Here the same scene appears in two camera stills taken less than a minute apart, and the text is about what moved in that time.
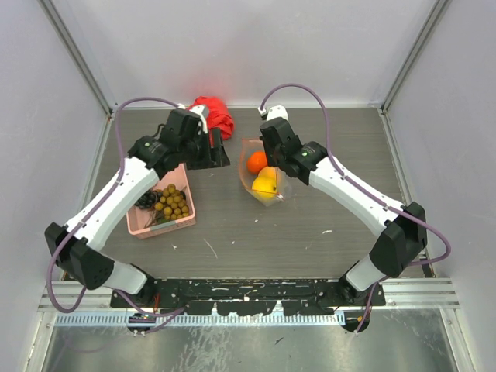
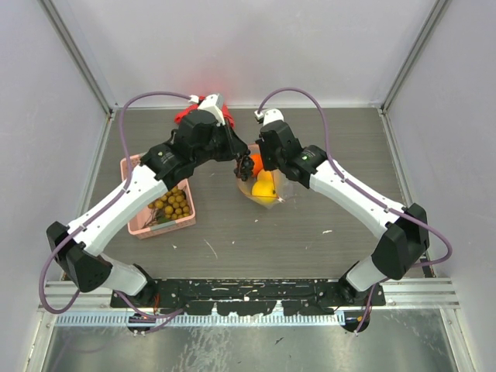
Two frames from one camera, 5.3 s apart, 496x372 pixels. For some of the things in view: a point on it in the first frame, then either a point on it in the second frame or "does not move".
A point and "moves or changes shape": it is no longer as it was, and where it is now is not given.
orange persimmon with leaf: (256, 161) does not move
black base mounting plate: (246, 296) does not move
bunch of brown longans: (172, 204) does not move
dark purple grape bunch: (147, 200) moves or changes shape
